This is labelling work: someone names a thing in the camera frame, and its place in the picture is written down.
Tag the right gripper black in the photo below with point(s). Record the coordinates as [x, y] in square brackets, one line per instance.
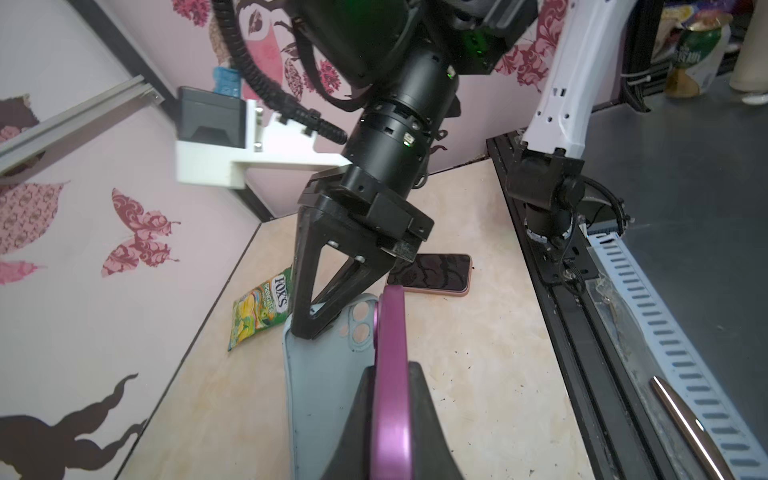
[351, 195]

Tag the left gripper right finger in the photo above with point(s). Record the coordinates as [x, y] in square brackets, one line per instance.
[431, 456]

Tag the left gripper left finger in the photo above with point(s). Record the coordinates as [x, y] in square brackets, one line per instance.
[351, 458]

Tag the black phone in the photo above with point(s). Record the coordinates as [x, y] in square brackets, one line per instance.
[434, 273]
[391, 454]

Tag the light blue phone case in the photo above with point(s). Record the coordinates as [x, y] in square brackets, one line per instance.
[321, 378]

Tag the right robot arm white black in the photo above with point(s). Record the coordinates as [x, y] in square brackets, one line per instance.
[406, 58]

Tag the green snack packet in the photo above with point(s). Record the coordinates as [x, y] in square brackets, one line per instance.
[261, 308]

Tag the green snack bag background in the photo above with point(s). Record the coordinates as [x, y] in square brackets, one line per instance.
[698, 55]

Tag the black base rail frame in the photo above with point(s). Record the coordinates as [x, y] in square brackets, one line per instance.
[620, 440]

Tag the white slotted cable duct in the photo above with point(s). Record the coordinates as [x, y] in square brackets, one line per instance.
[681, 365]

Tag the aluminium rail back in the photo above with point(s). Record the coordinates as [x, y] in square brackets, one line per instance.
[136, 92]

